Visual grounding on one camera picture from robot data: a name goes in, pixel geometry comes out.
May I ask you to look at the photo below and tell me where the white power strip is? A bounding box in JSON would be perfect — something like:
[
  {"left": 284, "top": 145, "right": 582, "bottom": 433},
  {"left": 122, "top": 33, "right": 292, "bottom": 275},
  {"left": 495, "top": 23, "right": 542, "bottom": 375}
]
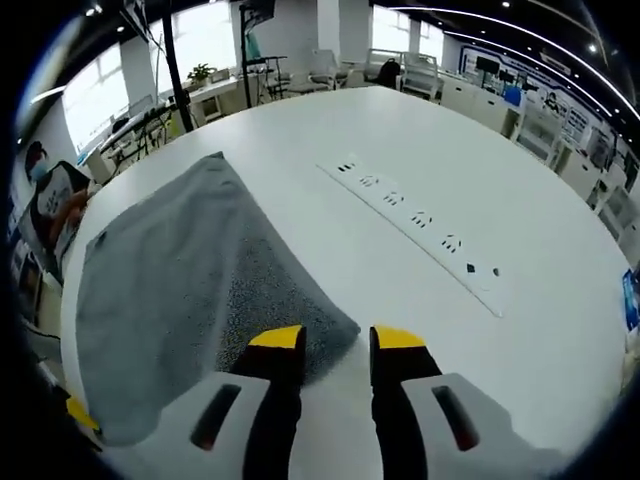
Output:
[{"left": 315, "top": 153, "right": 505, "bottom": 320}]

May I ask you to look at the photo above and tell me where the white office chair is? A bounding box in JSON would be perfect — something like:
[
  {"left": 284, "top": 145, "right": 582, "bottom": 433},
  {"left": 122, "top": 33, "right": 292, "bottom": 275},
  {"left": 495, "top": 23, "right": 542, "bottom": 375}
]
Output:
[
  {"left": 311, "top": 48, "right": 352, "bottom": 92},
  {"left": 399, "top": 51, "right": 445, "bottom": 102}
]

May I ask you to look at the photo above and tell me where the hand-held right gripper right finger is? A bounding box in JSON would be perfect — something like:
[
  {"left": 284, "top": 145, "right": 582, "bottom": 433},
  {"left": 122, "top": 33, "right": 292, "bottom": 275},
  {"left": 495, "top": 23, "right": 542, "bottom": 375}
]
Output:
[{"left": 368, "top": 324, "right": 551, "bottom": 480}]

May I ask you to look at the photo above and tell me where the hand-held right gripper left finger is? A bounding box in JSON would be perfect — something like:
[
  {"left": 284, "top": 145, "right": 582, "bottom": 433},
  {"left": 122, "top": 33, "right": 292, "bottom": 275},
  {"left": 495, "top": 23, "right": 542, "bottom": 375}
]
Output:
[{"left": 148, "top": 324, "right": 308, "bottom": 480}]

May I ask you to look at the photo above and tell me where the blue packet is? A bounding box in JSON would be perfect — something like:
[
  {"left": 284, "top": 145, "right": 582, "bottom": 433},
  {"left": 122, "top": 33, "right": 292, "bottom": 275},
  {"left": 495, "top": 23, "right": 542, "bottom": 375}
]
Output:
[{"left": 621, "top": 268, "right": 640, "bottom": 332}]

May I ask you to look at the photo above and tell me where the grey towel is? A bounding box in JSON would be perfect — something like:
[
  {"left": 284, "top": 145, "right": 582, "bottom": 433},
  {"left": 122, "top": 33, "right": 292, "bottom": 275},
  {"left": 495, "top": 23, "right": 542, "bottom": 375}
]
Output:
[{"left": 74, "top": 150, "right": 362, "bottom": 448}]

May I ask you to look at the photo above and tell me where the black tripod pole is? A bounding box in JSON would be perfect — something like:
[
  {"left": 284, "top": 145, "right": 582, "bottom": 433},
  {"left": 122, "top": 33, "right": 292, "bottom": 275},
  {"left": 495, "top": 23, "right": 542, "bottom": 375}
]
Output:
[{"left": 159, "top": 0, "right": 197, "bottom": 135}]

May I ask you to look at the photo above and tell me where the black monitor stand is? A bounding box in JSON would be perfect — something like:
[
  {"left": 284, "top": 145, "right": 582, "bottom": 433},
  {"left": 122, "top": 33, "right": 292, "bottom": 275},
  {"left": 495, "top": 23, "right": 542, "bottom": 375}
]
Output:
[{"left": 238, "top": 0, "right": 290, "bottom": 110}]

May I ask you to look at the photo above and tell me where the small potted plant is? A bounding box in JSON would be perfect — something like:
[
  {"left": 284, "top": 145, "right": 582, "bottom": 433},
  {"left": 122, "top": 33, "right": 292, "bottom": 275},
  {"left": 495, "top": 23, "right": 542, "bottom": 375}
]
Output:
[{"left": 186, "top": 62, "right": 219, "bottom": 88}]

